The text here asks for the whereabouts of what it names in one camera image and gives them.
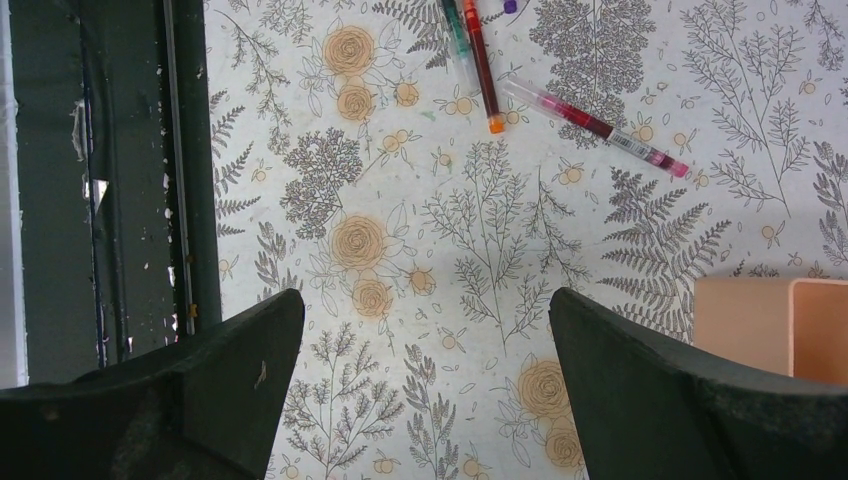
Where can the peach plastic file organizer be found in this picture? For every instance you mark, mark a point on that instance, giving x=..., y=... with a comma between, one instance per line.
x=795, y=327

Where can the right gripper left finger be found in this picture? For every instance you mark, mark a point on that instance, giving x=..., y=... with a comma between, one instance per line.
x=206, y=407

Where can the orange gel pen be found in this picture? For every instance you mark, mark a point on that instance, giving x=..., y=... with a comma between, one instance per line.
x=485, y=78

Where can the black gel pen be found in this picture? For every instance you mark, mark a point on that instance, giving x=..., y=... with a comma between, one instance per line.
x=459, y=48

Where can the black mounting rail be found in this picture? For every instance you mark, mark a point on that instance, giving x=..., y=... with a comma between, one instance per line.
x=108, y=231

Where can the purple gel pen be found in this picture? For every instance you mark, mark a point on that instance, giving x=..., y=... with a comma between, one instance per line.
x=510, y=6

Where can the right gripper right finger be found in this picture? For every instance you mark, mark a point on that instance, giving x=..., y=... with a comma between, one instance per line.
x=647, y=406

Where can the dark red gel pen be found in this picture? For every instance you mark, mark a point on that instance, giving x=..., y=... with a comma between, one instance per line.
x=559, y=109

